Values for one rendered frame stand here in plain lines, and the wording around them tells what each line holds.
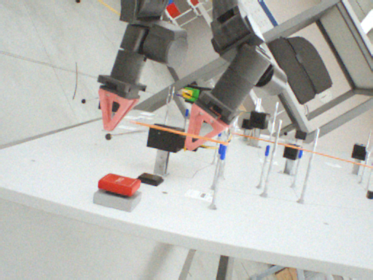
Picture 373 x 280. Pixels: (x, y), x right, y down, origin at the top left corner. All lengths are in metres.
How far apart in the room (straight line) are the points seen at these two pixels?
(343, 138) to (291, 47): 6.70
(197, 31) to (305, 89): 7.00
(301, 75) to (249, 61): 1.11
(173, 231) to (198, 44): 8.18
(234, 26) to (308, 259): 0.42
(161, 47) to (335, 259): 0.44
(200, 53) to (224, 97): 7.90
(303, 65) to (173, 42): 1.16
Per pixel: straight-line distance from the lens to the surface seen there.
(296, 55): 1.81
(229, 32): 0.76
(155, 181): 0.72
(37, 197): 0.59
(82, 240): 1.05
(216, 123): 0.70
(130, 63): 0.77
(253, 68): 0.72
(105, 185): 0.58
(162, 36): 0.73
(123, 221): 0.55
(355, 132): 8.49
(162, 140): 0.76
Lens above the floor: 1.33
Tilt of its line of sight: 11 degrees down
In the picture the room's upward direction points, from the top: 61 degrees clockwise
